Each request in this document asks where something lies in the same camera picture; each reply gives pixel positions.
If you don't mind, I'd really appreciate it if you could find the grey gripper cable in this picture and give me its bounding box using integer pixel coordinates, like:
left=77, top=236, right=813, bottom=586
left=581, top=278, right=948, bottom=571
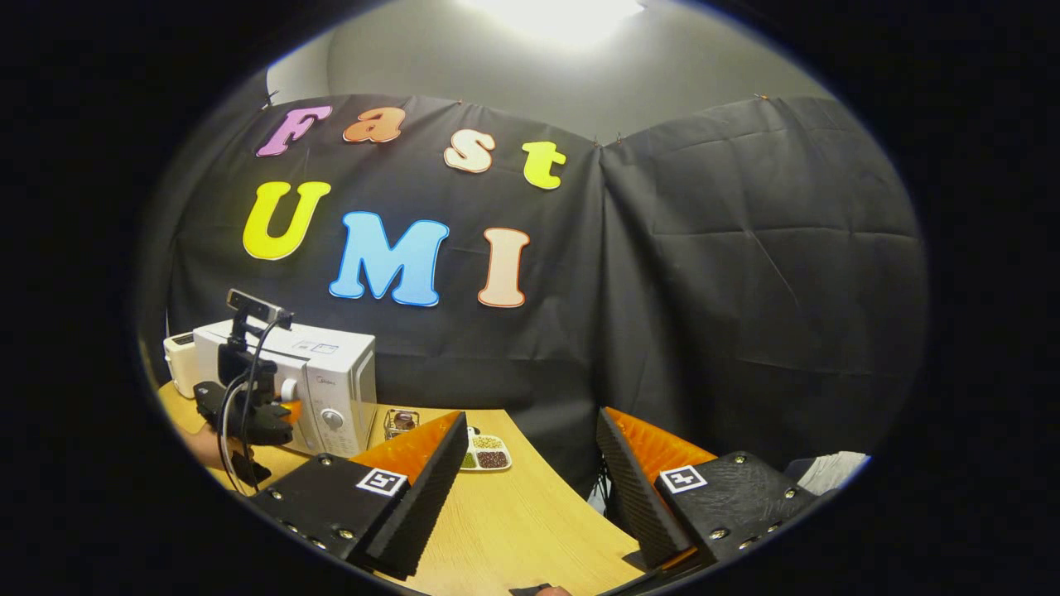
left=217, top=315, right=287, bottom=497

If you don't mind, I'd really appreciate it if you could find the white toaster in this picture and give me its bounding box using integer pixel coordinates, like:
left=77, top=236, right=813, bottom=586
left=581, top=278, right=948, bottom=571
left=163, top=331, right=200, bottom=400

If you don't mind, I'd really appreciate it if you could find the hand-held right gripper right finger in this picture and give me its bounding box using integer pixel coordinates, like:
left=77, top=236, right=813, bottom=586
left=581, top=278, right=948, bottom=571
left=596, top=406, right=822, bottom=572

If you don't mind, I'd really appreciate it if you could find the ceiling light panel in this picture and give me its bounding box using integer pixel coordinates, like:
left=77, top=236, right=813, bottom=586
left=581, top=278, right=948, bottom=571
left=472, top=0, right=647, bottom=46

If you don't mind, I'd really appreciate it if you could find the white cloth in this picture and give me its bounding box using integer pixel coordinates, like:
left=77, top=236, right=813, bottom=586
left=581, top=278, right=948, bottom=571
left=787, top=451, right=870, bottom=497

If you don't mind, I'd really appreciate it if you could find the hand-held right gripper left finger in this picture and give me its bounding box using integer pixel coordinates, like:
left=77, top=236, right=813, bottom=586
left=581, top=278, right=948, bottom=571
left=248, top=411, right=470, bottom=580

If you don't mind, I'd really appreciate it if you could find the black backdrop cloth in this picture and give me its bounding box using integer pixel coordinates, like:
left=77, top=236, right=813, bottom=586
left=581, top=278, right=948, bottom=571
left=137, top=91, right=928, bottom=502

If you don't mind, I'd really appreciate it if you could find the white microwave oven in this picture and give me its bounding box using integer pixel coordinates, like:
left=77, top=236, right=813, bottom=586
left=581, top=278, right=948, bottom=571
left=193, top=319, right=378, bottom=458

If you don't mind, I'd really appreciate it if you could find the white divided dish with beans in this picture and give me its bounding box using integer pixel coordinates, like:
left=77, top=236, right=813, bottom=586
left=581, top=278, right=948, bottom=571
left=460, top=427, right=513, bottom=473

